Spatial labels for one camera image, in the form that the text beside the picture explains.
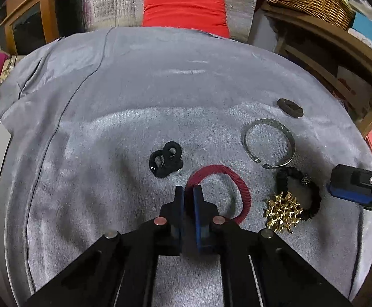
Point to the grey blanket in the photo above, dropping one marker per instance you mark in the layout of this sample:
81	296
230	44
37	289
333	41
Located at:
141	86

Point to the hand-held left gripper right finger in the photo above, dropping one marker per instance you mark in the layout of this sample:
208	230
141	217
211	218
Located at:
198	204

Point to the silver quilted foil mat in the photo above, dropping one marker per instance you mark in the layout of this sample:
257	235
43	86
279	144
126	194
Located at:
115	3

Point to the gold spiky brooch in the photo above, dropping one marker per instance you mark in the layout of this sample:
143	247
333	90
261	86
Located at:
281	211

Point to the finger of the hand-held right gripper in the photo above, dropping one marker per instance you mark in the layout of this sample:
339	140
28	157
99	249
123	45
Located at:
349	179

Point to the white red printed box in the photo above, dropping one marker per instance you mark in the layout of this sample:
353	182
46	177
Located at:
352	83

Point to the wooden shelf rack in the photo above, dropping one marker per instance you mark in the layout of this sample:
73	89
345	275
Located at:
333	35

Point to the red fabric bangle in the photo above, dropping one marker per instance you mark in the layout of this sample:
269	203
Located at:
237	179

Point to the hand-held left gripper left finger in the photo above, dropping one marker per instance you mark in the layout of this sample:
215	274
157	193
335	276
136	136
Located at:
179	198

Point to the beige patterned cushion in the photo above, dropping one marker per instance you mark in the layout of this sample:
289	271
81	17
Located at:
8	67

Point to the silver metal bangle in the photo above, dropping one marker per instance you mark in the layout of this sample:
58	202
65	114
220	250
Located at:
290	144

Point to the wicker basket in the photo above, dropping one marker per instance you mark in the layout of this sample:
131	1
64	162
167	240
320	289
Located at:
313	0

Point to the red cushion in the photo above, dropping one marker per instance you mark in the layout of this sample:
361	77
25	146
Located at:
186	9

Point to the blue cardboard box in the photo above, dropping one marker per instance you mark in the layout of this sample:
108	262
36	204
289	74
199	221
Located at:
368	28

